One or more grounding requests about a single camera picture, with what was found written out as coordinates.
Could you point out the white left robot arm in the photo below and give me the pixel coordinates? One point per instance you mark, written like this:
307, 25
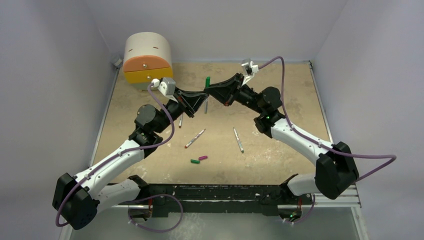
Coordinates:
78, 198

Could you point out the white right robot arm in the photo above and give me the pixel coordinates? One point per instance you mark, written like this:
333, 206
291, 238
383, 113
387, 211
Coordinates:
335, 169

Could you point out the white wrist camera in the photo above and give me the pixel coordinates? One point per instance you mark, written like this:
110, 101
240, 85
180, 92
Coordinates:
249, 69
165, 85

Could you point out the white pen brown end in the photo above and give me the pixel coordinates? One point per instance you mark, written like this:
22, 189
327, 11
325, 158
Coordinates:
180, 123

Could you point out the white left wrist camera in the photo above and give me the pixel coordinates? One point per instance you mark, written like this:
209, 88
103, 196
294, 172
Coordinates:
165, 85

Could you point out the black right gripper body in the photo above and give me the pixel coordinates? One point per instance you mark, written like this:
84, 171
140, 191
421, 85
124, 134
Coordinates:
232, 92

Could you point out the white pen magenta end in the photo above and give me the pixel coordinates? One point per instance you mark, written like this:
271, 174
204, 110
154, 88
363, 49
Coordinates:
239, 143

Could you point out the white pen red end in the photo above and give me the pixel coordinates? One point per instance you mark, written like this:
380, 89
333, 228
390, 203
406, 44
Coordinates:
194, 139

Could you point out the white round drawer cabinet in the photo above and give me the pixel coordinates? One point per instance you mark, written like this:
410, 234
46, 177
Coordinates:
147, 56

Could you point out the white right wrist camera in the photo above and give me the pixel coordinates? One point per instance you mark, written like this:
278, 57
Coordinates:
249, 69

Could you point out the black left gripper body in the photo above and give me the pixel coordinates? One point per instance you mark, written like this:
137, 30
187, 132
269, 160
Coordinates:
185, 104

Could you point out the white pen green end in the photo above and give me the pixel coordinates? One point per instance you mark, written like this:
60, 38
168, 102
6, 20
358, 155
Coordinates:
206, 106

